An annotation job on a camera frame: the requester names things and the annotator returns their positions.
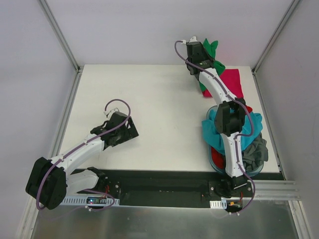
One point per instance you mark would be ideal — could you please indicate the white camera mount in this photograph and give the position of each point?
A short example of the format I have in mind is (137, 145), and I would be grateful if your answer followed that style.
(109, 113)
(193, 39)

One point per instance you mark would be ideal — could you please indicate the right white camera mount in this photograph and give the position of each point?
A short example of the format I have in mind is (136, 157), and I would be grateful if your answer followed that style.
(193, 39)

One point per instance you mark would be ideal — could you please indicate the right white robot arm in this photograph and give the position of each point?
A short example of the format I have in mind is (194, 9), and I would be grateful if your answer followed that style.
(229, 119)

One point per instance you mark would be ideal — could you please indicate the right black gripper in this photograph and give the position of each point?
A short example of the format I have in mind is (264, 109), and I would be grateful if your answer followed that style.
(195, 50)

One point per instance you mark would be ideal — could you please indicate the green t shirt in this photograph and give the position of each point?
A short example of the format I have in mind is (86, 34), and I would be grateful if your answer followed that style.
(211, 48)

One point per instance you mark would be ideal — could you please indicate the left aluminium frame post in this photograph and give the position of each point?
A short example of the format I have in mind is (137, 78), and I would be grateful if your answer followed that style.
(59, 34)

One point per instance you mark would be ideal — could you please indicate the right aluminium frame post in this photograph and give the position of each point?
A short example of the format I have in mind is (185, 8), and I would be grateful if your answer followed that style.
(276, 34)

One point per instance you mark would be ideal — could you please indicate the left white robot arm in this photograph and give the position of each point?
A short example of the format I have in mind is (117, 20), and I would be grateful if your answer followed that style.
(51, 180)

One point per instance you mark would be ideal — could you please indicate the red t shirt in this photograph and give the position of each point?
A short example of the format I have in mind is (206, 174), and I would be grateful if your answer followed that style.
(217, 160)

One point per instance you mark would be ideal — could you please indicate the folded pink t shirt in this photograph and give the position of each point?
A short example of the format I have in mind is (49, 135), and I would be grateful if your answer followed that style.
(231, 78)

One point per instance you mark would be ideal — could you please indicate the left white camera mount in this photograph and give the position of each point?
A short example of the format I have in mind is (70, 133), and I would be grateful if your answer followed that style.
(109, 113)

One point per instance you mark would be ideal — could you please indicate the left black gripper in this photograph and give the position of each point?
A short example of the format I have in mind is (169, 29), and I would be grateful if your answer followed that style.
(132, 127)

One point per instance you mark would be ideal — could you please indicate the grey t shirt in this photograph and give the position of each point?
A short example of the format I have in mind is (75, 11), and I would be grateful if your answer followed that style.
(255, 155)

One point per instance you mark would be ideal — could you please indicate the turquoise t shirt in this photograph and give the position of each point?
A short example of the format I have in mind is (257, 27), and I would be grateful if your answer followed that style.
(214, 139)

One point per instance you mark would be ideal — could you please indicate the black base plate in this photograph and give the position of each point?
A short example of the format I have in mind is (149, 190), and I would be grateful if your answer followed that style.
(181, 200)

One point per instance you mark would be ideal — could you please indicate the right white cable duct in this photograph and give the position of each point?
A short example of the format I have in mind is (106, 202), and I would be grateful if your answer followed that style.
(222, 204)

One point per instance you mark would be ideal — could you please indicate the aluminium frame post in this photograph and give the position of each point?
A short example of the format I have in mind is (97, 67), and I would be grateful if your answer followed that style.
(276, 34)
(59, 34)

